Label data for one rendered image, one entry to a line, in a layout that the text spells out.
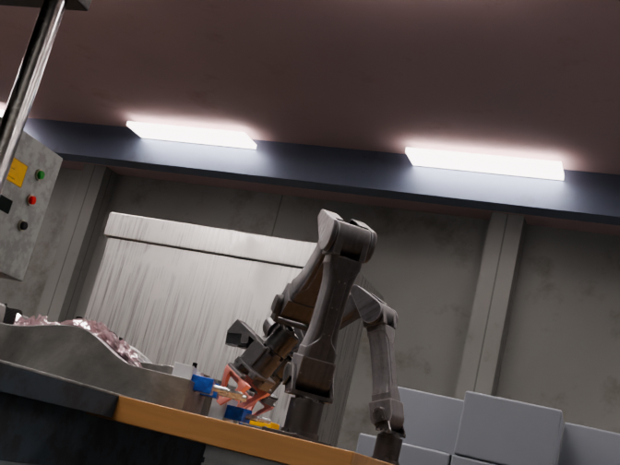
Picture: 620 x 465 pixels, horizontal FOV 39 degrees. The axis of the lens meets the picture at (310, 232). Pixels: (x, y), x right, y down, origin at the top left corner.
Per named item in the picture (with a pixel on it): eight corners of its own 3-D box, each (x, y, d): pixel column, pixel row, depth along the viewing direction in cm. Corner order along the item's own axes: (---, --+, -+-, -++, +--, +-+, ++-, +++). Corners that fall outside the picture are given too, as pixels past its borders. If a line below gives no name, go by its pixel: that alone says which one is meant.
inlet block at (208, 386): (240, 410, 160) (247, 381, 161) (237, 409, 155) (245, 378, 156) (171, 393, 160) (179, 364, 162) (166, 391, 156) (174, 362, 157)
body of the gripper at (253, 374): (231, 362, 180) (255, 335, 180) (251, 370, 189) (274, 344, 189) (251, 382, 177) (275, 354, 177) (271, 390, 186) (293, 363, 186)
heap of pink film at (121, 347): (149, 374, 173) (159, 335, 175) (131, 364, 156) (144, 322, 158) (24, 342, 174) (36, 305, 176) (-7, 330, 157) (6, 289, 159)
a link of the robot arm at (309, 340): (283, 387, 163) (331, 220, 167) (316, 395, 164) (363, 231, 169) (292, 390, 157) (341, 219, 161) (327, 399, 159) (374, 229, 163)
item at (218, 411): (271, 436, 180) (278, 411, 181) (262, 434, 175) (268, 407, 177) (217, 423, 185) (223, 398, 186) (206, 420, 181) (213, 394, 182)
